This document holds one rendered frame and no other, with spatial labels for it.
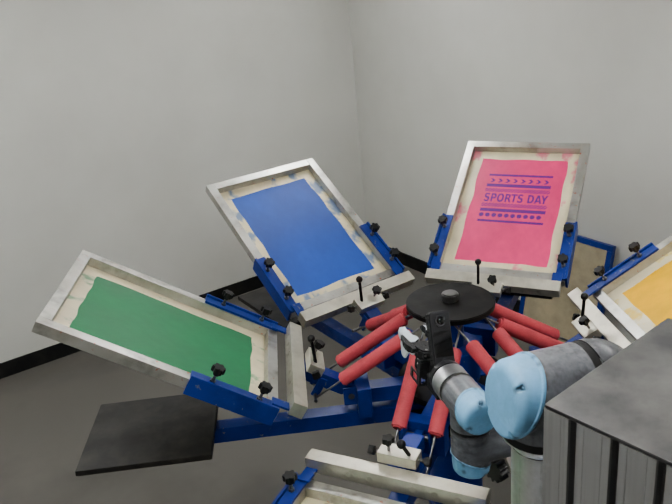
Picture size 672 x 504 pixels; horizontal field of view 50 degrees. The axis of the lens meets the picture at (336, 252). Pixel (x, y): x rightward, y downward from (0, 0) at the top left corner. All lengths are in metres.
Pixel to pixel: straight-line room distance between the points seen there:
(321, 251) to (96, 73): 2.50
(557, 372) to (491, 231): 2.34
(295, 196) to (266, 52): 2.43
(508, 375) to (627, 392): 0.31
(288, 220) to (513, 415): 2.40
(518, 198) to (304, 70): 2.86
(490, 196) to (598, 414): 2.81
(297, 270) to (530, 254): 1.02
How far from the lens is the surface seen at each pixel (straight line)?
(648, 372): 0.84
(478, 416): 1.39
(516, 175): 3.59
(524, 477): 1.18
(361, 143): 6.29
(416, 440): 2.37
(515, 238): 3.35
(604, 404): 0.78
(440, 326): 1.51
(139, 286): 2.80
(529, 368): 1.08
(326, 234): 3.34
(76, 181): 5.28
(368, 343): 2.65
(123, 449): 2.72
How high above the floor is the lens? 2.46
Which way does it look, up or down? 22 degrees down
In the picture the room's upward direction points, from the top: 6 degrees counter-clockwise
